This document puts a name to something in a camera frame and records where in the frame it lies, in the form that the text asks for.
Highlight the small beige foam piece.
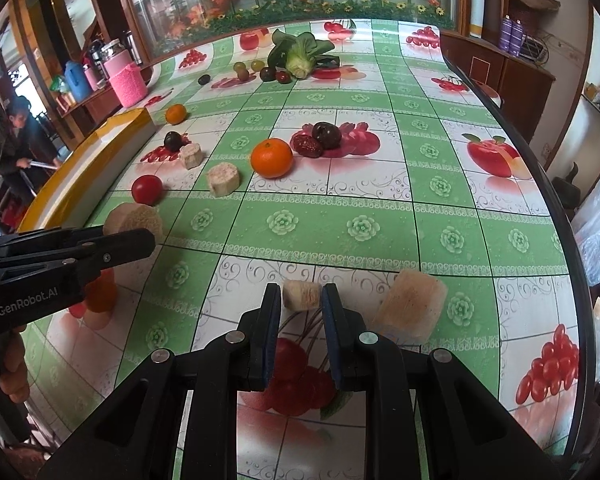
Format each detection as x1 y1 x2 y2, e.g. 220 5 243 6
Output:
283 280 321 312

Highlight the large beige foam cube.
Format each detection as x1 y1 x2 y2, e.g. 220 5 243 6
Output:
102 203 163 243

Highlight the left human hand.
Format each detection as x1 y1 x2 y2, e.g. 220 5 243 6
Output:
0 325 30 404

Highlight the white foam tray yellow tape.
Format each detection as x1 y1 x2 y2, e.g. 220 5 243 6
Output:
18 107 157 233

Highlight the beige foam cube right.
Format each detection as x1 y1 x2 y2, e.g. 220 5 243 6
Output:
370 269 448 346

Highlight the red tomato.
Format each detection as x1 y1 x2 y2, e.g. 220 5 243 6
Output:
131 174 163 206

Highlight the person in background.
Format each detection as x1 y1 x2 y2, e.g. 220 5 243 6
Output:
2 95 64 196

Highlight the dark plum on cherries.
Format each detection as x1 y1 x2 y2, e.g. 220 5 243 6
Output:
163 131 184 153

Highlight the small foam piece near plum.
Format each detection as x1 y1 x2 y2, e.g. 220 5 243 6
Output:
178 142 204 170

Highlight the beige foam cylinder piece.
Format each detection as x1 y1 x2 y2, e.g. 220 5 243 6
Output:
206 162 240 197

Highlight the small far orange tangerine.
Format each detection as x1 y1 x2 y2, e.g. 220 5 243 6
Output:
164 104 188 125

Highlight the large orange tangerine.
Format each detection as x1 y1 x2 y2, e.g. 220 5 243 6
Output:
250 138 294 179

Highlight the blue plastic jug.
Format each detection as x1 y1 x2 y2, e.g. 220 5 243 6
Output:
64 60 93 102

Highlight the pink knitted sleeve cup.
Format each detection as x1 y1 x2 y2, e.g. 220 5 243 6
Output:
104 50 148 108

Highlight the dark purple plum centre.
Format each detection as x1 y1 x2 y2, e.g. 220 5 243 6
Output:
312 122 342 151

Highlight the black grape far left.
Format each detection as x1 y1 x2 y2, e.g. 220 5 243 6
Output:
198 74 211 86

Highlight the brownish grape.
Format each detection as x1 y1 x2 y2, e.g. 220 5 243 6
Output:
236 70 250 81

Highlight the red date near bok choy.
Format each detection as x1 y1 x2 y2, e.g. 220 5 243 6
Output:
276 72 291 84

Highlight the green grape right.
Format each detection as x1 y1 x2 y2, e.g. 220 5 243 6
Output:
251 60 265 72

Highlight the dark plum near bok choy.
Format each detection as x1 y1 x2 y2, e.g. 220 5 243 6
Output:
260 66 277 82

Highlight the green bok choy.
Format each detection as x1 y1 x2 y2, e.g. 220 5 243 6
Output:
268 29 340 79

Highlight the white red paper roll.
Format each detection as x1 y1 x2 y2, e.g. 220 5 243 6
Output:
476 81 502 107

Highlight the dark wooden cabinet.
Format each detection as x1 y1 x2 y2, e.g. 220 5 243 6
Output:
441 29 555 143

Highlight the purple spray can left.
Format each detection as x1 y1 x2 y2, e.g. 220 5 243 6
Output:
498 15 513 52

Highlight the purple spray can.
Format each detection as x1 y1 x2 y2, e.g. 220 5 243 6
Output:
508 20 524 56
498 15 513 52

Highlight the purple spray can right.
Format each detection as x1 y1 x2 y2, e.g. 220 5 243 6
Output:
508 20 524 56

